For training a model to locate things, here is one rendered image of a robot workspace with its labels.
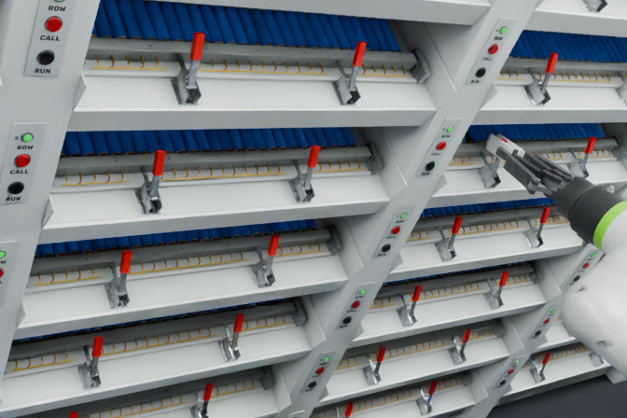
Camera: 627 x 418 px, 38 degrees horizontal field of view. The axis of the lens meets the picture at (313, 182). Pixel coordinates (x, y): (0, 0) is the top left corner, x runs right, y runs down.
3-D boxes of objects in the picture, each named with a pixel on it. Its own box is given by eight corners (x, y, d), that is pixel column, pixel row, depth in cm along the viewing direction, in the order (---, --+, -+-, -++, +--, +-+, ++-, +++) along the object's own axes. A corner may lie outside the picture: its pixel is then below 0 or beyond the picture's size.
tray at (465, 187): (617, 190, 199) (649, 168, 192) (415, 209, 162) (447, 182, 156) (576, 115, 206) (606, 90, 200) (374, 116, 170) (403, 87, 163)
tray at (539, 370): (623, 364, 281) (657, 347, 271) (490, 402, 245) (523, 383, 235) (592, 304, 289) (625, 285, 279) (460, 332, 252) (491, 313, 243)
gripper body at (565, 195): (563, 228, 151) (523, 199, 157) (593, 223, 156) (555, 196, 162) (580, 188, 148) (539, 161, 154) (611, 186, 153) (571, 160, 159)
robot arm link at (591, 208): (644, 194, 149) (610, 198, 143) (615, 254, 154) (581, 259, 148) (615, 176, 153) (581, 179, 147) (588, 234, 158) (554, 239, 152)
